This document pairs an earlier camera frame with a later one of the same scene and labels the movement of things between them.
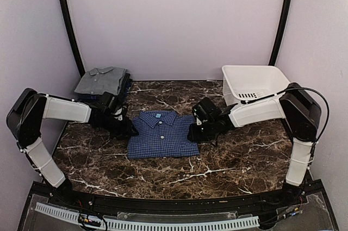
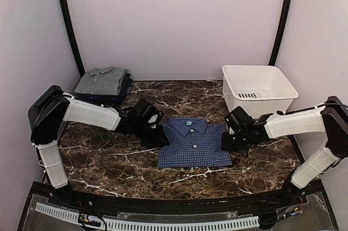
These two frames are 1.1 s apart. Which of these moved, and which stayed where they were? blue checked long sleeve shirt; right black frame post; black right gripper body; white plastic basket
Moved: blue checked long sleeve shirt; black right gripper body
Stayed: white plastic basket; right black frame post
